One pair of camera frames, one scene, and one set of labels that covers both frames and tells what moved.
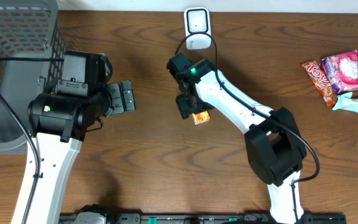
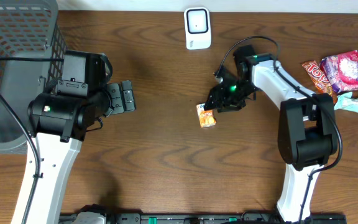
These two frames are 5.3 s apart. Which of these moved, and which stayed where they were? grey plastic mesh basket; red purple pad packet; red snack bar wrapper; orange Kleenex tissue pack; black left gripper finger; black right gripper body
Moved: black right gripper body; orange Kleenex tissue pack
Stayed: black left gripper finger; red snack bar wrapper; grey plastic mesh basket; red purple pad packet
